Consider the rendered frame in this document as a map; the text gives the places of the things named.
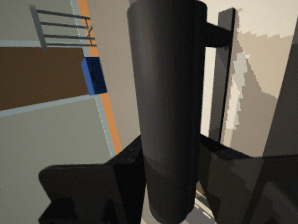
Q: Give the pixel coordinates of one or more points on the dark grey mat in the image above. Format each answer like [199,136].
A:
[283,134]

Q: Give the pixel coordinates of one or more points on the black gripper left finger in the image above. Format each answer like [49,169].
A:
[122,179]

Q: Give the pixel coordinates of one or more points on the cream square tile with black centre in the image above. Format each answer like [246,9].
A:
[200,199]

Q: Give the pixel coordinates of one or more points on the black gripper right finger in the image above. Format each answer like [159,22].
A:
[233,182]

